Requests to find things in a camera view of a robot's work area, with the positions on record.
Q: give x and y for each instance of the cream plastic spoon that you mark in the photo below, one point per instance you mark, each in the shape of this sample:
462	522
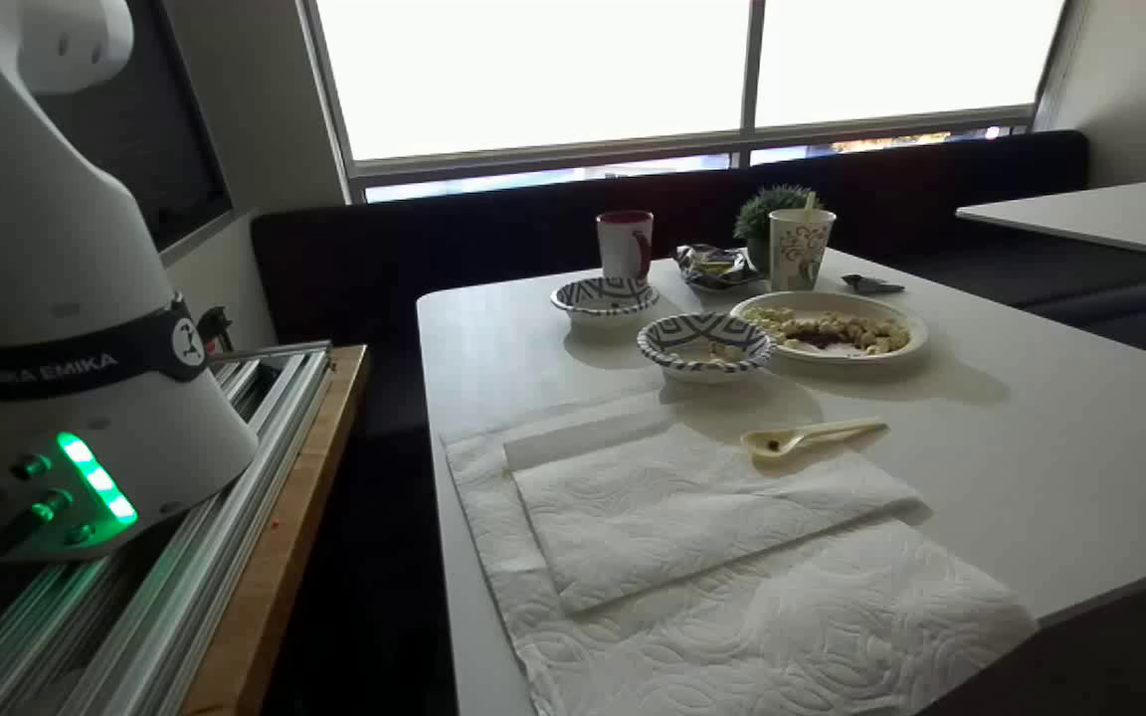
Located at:
785	441

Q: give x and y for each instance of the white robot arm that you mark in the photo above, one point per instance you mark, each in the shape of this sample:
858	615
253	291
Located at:
110	415

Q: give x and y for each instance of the far blue patterned bowl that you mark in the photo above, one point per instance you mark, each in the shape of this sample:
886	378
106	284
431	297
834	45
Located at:
601	299

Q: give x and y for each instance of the blue patterned bowl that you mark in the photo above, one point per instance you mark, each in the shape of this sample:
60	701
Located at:
601	299
706	347

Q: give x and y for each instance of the near blue patterned bowl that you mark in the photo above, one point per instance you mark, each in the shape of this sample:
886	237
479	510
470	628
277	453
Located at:
706	347

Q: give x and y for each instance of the folded white paper towel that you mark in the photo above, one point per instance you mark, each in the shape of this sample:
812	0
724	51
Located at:
637	497

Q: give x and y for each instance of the black snack bag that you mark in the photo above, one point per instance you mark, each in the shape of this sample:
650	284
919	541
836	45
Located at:
718	266

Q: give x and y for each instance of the small green plant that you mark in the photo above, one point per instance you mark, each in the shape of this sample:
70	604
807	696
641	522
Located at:
756	216

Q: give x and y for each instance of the white plate with popcorn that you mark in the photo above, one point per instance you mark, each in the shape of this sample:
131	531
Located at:
834	327

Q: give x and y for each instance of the patterned paper cup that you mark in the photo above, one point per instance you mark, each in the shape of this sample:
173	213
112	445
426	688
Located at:
799	242

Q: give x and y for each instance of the dark bench seat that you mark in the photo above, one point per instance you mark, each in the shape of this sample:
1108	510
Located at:
1023	428

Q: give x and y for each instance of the large white paper towel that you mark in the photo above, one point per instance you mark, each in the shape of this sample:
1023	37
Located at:
858	620

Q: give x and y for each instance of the wooden side board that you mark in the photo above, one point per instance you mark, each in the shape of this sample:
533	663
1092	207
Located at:
243	645

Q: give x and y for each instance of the white mug red handle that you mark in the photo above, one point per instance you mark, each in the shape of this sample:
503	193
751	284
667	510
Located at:
627	242

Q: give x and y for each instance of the window frame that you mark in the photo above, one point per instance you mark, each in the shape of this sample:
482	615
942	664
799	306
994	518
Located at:
447	98

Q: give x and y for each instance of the aluminium rail frame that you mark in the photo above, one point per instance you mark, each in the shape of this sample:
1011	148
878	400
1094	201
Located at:
127	634

